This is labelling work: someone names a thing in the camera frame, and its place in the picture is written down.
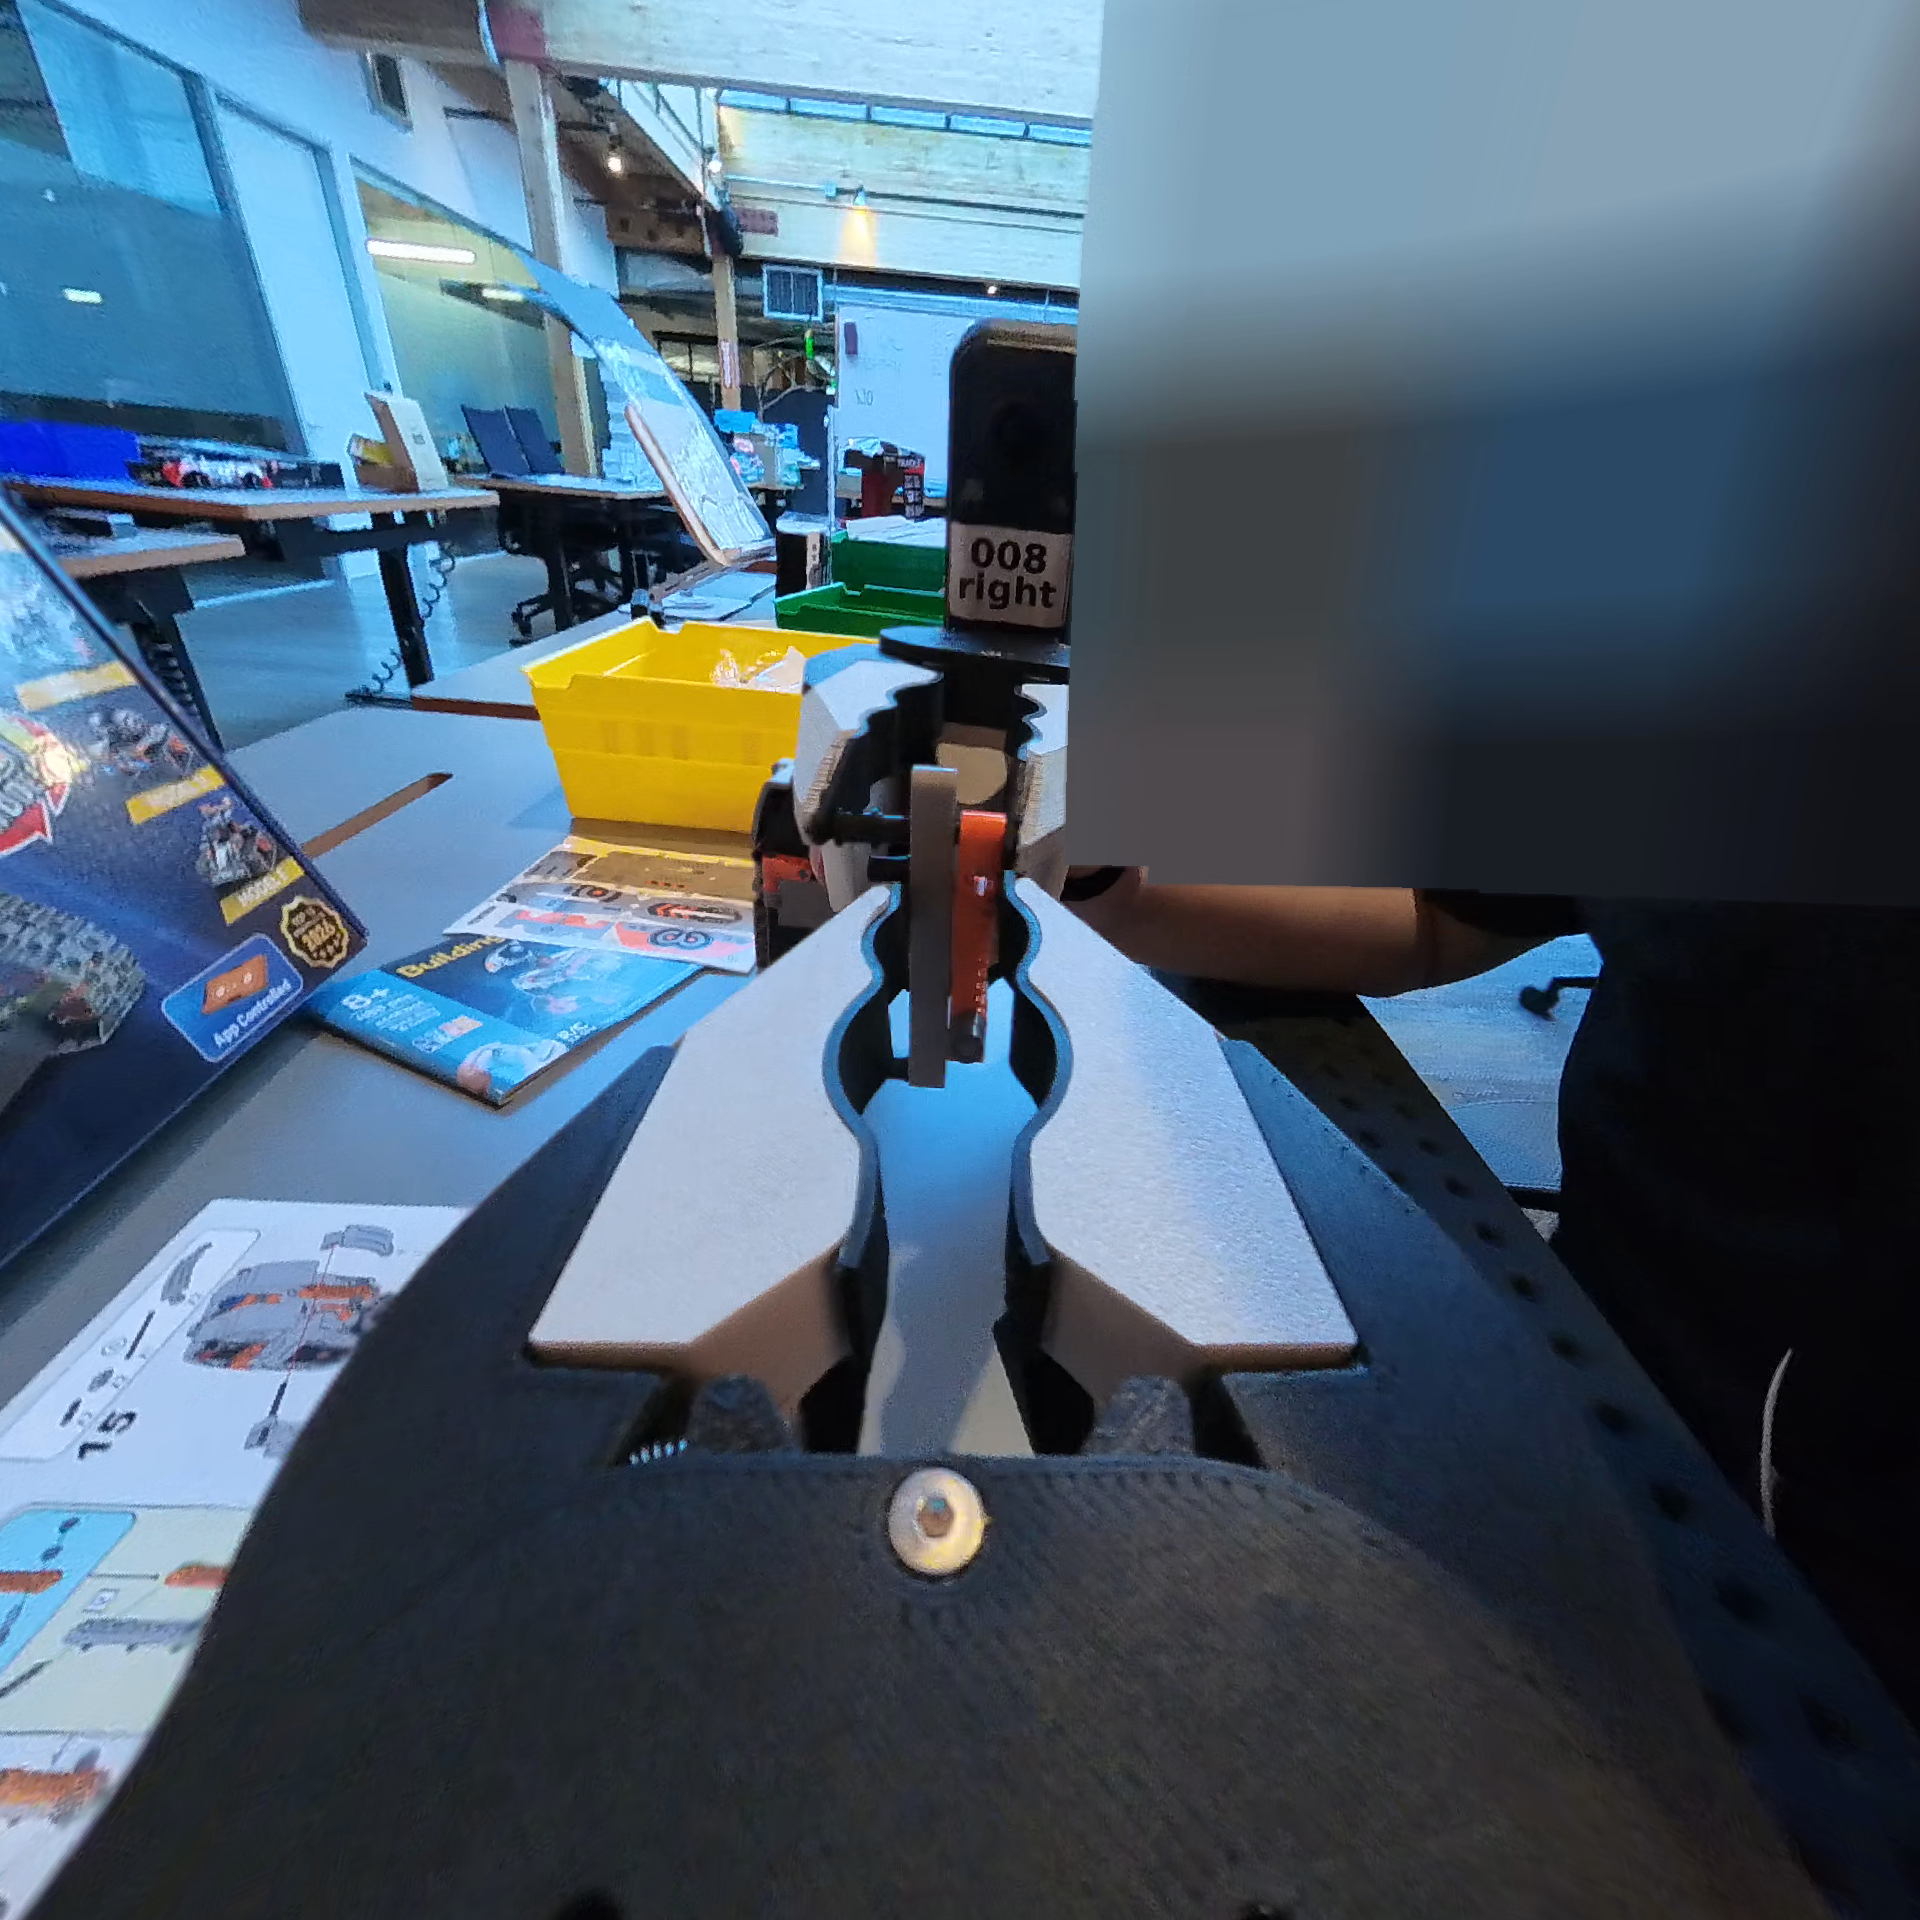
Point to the blue manual booklet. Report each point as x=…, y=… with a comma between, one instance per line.
x=495, y=1008

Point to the blue office chair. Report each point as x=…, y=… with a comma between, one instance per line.
x=510, y=435

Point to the large tilted board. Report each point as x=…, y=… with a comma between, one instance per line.
x=698, y=480

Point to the person's right forearm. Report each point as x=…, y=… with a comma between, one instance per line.
x=1276, y=932

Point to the green plastic bin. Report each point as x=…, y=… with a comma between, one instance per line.
x=868, y=592

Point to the open instruction booklet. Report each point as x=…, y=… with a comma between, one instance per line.
x=119, y=1499

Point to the yellow plastic bin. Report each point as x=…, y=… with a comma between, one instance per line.
x=662, y=734

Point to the grey desk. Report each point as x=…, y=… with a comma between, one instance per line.
x=404, y=1154

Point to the black toy pin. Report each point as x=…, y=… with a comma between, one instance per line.
x=862, y=827

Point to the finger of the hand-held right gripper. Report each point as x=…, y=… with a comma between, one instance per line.
x=1049, y=779
x=839, y=779

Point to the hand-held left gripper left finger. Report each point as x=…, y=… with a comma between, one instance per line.
x=704, y=1185

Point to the sticker sheet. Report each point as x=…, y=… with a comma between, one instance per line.
x=630, y=902

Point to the toy car model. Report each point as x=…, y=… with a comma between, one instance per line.
x=778, y=891

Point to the blue toy box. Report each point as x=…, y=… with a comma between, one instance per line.
x=135, y=902

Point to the wooden background desk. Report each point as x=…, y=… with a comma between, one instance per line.
x=255, y=504

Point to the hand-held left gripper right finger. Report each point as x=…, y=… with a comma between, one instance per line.
x=1184, y=1185

